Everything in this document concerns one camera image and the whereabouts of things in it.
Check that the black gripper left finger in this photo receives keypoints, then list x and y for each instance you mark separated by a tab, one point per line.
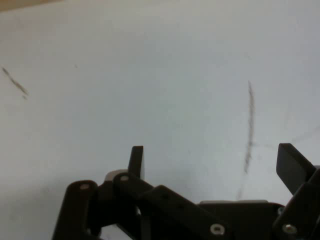
162	200

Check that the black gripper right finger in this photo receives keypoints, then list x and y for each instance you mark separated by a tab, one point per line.
291	170

